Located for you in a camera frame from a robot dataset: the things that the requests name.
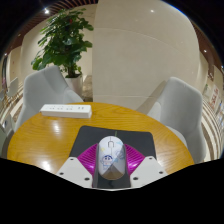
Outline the white power strip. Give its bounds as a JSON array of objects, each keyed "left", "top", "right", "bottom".
[{"left": 39, "top": 103, "right": 93, "bottom": 119}]

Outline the black square mouse pad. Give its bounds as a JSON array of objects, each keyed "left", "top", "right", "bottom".
[{"left": 68, "top": 125, "right": 157, "bottom": 190}]

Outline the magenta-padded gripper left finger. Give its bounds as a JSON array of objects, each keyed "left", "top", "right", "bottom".
[{"left": 55, "top": 143, "right": 101, "bottom": 189}]

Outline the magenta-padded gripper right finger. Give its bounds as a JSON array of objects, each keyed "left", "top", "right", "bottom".
[{"left": 123, "top": 143, "right": 169, "bottom": 189}]

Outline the white cartoon-print computer mouse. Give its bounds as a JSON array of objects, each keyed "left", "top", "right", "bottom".
[{"left": 95, "top": 135, "right": 128, "bottom": 181}]

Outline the green potted plant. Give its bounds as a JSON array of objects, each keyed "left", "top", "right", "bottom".
[{"left": 31, "top": 8, "right": 95, "bottom": 98}]

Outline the light grey shell chair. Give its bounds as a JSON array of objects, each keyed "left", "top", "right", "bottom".
[
  {"left": 13, "top": 64, "right": 84, "bottom": 133},
  {"left": 136, "top": 76, "right": 208, "bottom": 165}
]

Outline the group of grey chairs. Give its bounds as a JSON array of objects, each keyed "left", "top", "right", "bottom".
[{"left": 0, "top": 76, "right": 20, "bottom": 108}]

